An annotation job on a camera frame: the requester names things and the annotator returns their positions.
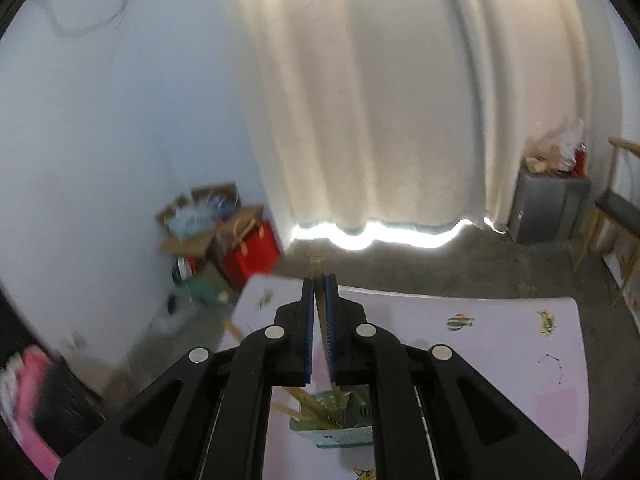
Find paper bags pile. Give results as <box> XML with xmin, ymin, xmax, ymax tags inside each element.
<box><xmin>522</xmin><ymin>119</ymin><xmax>586</xmax><ymax>177</ymax></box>

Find green star-cutout utensil holder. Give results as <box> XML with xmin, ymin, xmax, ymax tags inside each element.
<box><xmin>287</xmin><ymin>387</ymin><xmax>375</xmax><ymax>450</ymax></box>

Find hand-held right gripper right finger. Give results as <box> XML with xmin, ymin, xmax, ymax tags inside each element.
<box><xmin>325</xmin><ymin>274</ymin><xmax>582</xmax><ymax>480</ymax></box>

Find single wooden chopstick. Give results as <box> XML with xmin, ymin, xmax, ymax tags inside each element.
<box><xmin>310</xmin><ymin>255</ymin><xmax>328</xmax><ymax>391</ymax></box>

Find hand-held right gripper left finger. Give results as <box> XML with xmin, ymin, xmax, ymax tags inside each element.
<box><xmin>55</xmin><ymin>277</ymin><xmax>315</xmax><ymax>480</ymax></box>

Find green box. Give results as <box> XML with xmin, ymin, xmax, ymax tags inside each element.
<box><xmin>185</xmin><ymin>265</ymin><xmax>236</xmax><ymax>306</ymax></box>

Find bundle of wooden chopsticks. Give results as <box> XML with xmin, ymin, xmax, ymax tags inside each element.
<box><xmin>222</xmin><ymin>319</ymin><xmax>373</xmax><ymax>431</ymax></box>

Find red gift bag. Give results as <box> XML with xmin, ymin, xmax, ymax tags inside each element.
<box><xmin>215</xmin><ymin>206</ymin><xmax>282</xmax><ymax>291</ymax></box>

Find pink printed table cover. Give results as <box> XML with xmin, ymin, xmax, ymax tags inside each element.
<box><xmin>217</xmin><ymin>272</ymin><xmax>587</xmax><ymax>480</ymax></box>

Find grey cabinet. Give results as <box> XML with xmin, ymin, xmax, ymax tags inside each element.
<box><xmin>506</xmin><ymin>165</ymin><xmax>592</xmax><ymax>246</ymax></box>

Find open cardboard boxes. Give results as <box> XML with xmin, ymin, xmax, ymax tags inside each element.
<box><xmin>155</xmin><ymin>182</ymin><xmax>243</xmax><ymax>261</ymax></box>

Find wooden chair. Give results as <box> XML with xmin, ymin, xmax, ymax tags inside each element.
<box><xmin>572</xmin><ymin>136</ymin><xmax>640</xmax><ymax>311</ymax></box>

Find white plastic bag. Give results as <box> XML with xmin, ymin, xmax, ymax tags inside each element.
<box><xmin>170</xmin><ymin>200</ymin><xmax>221</xmax><ymax>236</ymax></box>

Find cream patterned curtain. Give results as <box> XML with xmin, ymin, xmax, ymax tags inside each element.
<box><xmin>210</xmin><ymin>0</ymin><xmax>598</xmax><ymax>251</ymax></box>

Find pink floral blanket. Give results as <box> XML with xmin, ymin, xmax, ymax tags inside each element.
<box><xmin>0</xmin><ymin>345</ymin><xmax>61</xmax><ymax>478</ymax></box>

